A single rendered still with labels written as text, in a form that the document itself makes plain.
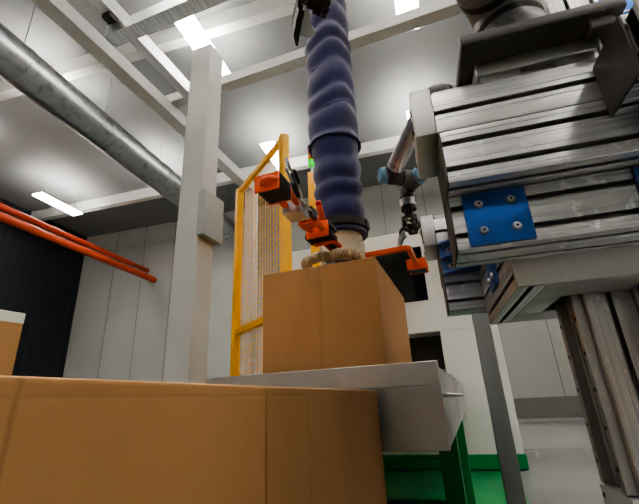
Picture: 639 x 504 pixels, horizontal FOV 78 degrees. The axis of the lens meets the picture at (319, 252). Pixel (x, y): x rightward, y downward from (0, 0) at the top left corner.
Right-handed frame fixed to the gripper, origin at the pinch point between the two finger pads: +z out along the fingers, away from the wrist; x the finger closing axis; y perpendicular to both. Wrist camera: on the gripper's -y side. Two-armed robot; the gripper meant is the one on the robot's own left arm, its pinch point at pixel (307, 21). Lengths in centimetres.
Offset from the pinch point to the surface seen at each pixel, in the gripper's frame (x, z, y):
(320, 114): 65, -37, 40
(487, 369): 48, 73, 96
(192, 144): 169, -80, 3
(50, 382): -29, 80, -34
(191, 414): -20, 82, -24
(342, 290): 46, 49, 33
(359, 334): 43, 63, 36
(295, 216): 40, 29, 15
